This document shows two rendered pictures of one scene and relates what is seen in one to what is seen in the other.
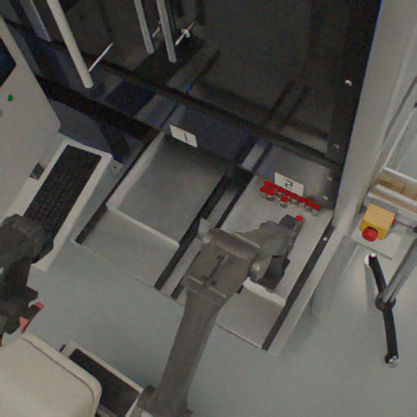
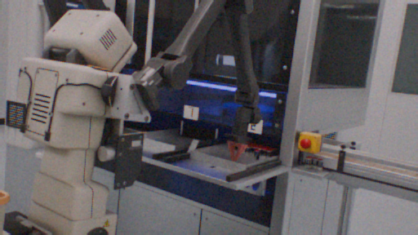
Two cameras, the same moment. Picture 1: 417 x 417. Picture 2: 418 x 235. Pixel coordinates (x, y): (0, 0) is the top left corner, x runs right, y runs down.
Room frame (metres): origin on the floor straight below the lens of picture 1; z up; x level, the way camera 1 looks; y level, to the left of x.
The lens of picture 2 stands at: (-1.07, 0.20, 1.30)
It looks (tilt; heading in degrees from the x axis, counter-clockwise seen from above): 8 degrees down; 353
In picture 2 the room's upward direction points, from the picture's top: 6 degrees clockwise
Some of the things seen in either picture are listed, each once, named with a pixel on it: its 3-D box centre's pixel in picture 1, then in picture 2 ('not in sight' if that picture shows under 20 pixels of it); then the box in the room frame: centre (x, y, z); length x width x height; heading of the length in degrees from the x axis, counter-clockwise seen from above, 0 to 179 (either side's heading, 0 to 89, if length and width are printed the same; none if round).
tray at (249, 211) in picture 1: (273, 230); (239, 156); (0.65, -0.17, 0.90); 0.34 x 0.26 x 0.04; 138
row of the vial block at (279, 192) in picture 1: (291, 198); (252, 151); (0.73, -0.24, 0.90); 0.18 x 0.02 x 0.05; 48
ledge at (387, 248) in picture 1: (380, 229); (313, 171); (0.59, -0.47, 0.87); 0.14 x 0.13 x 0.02; 138
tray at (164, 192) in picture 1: (173, 181); (176, 139); (0.88, 0.09, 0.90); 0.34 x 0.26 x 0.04; 138
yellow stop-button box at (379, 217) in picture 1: (377, 219); (310, 142); (0.57, -0.43, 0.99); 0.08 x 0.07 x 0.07; 138
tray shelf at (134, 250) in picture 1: (209, 227); (196, 155); (0.71, 0.00, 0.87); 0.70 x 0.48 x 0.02; 48
